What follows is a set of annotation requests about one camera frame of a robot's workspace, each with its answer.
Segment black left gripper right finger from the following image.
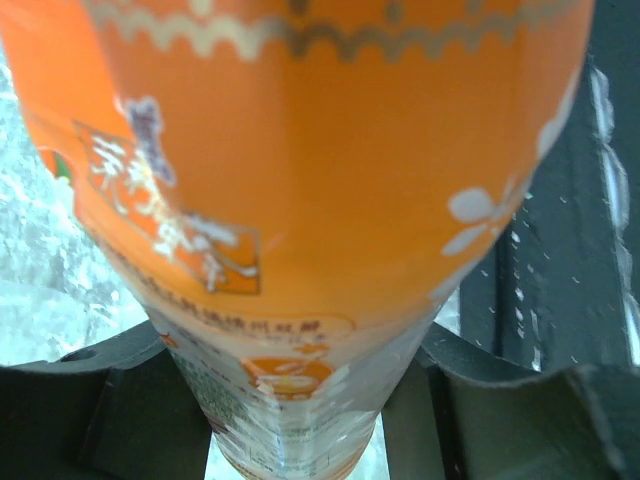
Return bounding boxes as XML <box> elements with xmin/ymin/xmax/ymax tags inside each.
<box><xmin>382</xmin><ymin>324</ymin><xmax>639</xmax><ymax>479</ymax></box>

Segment orange juice plastic bottle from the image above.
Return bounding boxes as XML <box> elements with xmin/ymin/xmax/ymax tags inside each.
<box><xmin>1</xmin><ymin>1</ymin><xmax>594</xmax><ymax>479</ymax></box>

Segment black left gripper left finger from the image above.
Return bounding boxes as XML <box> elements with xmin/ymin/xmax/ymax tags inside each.
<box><xmin>1</xmin><ymin>322</ymin><xmax>212</xmax><ymax>480</ymax></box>

